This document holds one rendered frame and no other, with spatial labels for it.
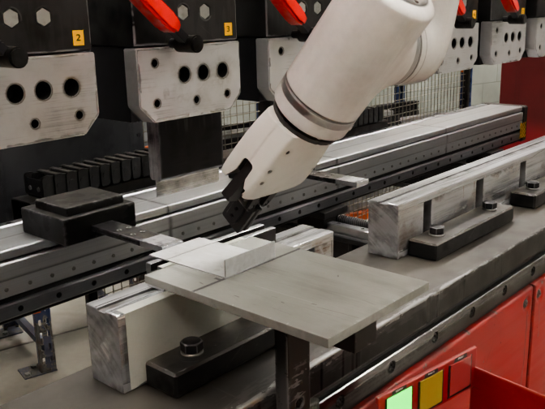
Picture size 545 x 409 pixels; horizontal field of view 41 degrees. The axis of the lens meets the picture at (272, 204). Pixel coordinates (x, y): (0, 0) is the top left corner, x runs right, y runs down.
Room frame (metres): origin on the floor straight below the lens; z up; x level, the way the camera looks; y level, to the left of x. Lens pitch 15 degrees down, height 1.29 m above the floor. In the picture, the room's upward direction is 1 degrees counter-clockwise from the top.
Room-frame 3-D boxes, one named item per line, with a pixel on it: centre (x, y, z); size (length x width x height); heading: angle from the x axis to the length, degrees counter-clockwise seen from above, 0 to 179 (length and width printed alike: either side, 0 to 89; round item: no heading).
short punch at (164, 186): (0.86, 0.10, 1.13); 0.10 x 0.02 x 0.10; 138
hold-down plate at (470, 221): (1.27, -0.35, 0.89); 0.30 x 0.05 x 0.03; 138
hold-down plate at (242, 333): (0.85, 0.03, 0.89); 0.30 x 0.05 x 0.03; 138
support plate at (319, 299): (0.76, -0.01, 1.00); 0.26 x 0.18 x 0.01; 48
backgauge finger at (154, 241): (0.97, 0.22, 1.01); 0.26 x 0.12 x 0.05; 48
